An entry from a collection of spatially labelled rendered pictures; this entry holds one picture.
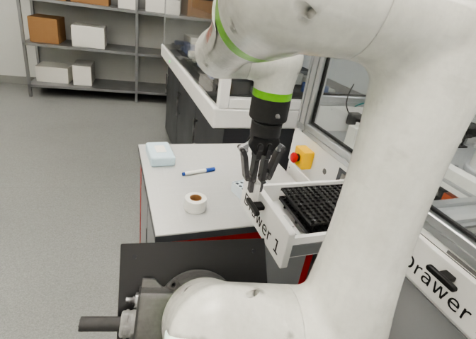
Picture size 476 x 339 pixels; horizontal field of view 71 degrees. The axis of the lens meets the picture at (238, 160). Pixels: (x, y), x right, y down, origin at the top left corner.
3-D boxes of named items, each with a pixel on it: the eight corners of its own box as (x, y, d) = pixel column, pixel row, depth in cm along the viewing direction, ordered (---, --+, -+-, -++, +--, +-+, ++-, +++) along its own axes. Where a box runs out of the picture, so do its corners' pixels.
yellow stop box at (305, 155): (299, 170, 126) (303, 153, 123) (290, 161, 132) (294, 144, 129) (311, 169, 128) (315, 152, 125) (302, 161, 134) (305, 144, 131)
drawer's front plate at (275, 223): (280, 269, 81) (289, 233, 76) (240, 202, 105) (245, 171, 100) (286, 269, 81) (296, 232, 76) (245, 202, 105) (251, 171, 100)
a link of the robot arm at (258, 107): (262, 102, 72) (299, 104, 75) (244, 88, 82) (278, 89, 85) (258, 129, 75) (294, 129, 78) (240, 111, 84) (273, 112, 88)
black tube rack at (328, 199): (305, 243, 88) (311, 223, 85) (277, 205, 103) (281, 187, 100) (372, 234, 96) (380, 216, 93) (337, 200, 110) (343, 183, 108)
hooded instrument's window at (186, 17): (215, 106, 160) (227, 3, 141) (163, 44, 308) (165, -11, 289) (399, 112, 200) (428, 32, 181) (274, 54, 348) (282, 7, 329)
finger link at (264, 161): (261, 138, 85) (267, 138, 86) (256, 177, 90) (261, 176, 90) (268, 144, 82) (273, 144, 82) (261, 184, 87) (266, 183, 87)
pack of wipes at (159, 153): (175, 166, 132) (176, 156, 130) (150, 168, 128) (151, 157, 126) (168, 150, 144) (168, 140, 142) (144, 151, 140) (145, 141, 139)
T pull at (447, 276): (452, 294, 70) (455, 289, 69) (423, 267, 76) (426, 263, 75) (464, 291, 71) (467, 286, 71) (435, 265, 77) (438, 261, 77)
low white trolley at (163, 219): (149, 395, 127) (155, 236, 94) (137, 274, 179) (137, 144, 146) (285, 358, 148) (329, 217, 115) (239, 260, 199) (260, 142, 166)
